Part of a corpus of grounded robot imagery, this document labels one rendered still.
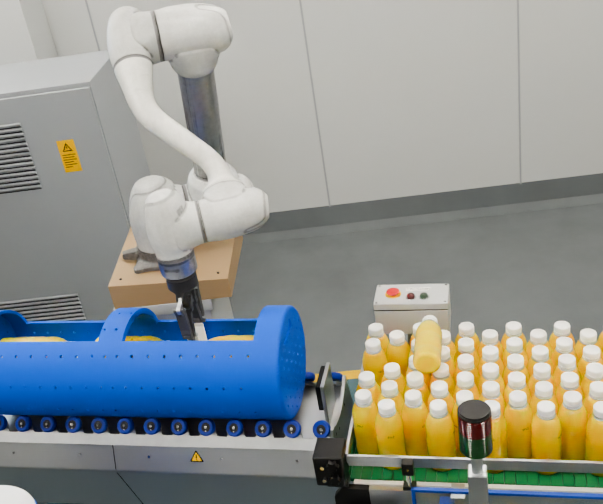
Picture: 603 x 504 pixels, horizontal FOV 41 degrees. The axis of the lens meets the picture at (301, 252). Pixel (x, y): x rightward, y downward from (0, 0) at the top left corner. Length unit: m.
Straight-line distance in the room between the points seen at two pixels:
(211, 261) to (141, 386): 0.68
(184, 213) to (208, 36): 0.53
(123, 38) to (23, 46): 2.42
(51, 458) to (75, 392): 0.28
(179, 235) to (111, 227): 1.84
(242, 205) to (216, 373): 0.41
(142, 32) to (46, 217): 1.74
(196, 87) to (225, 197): 0.48
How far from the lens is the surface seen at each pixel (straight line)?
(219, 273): 2.51
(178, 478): 2.22
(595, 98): 4.89
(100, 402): 2.11
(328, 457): 1.89
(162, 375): 1.99
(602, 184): 5.10
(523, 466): 1.89
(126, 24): 2.17
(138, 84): 2.07
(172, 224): 1.84
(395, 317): 2.19
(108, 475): 2.30
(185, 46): 2.15
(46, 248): 3.82
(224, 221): 1.84
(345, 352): 3.87
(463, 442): 1.61
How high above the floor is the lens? 2.30
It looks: 29 degrees down
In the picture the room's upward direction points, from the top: 10 degrees counter-clockwise
